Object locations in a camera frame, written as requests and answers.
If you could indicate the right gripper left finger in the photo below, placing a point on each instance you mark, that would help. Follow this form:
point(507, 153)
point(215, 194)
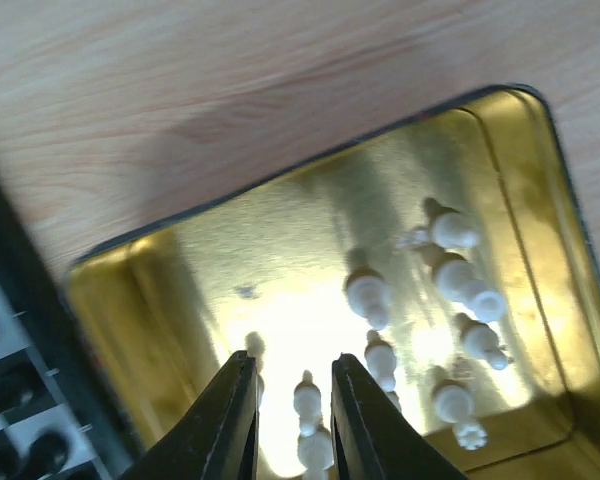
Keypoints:
point(218, 436)

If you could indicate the black magnetic chess board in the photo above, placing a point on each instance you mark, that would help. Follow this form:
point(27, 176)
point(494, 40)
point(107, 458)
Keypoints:
point(57, 421)

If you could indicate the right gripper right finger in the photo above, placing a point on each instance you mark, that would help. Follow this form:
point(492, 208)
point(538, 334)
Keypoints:
point(371, 438)

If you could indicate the gold metal tin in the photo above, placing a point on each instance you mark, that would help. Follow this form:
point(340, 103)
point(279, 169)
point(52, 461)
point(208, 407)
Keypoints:
point(446, 252)

